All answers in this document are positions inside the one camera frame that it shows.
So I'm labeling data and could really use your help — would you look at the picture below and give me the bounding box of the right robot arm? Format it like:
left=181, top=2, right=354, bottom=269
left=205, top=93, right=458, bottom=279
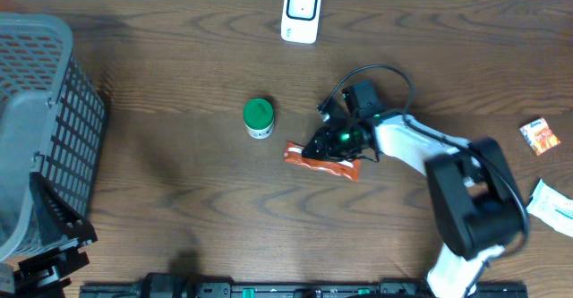
left=302, top=81, right=530, bottom=297

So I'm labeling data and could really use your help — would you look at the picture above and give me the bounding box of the orange chocolate bar wrapper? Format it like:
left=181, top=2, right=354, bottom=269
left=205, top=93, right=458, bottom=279
left=283, top=141, right=362, bottom=182

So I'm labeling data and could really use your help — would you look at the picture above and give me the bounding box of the orange Kleenex tissue pack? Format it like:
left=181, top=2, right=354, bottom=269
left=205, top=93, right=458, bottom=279
left=520, top=117, right=560, bottom=156

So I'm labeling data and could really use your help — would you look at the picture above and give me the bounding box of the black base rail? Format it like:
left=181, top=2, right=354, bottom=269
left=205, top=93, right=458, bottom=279
left=79, top=270, right=529, bottom=298

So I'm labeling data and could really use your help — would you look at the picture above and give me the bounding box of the white barcode scanner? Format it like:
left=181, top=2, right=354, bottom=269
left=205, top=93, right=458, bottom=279
left=280, top=0, right=321, bottom=44

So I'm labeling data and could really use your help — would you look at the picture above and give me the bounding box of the light blue wet wipes pack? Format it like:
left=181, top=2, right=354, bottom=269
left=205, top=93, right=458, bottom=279
left=526, top=179, right=572, bottom=237

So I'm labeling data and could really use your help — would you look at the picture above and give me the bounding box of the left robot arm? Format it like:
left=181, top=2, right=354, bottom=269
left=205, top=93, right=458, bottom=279
left=1, top=173, right=98, bottom=297

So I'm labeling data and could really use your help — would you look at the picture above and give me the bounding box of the right black cable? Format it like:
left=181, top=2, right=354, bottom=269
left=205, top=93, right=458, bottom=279
left=316, top=64, right=532, bottom=298

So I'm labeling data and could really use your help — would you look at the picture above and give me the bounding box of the green lid white jar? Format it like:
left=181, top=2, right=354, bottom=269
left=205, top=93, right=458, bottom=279
left=243, top=98, right=275, bottom=140

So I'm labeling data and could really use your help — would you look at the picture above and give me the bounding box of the grey plastic mesh basket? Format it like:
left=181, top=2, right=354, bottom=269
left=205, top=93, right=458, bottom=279
left=1, top=13, right=108, bottom=260

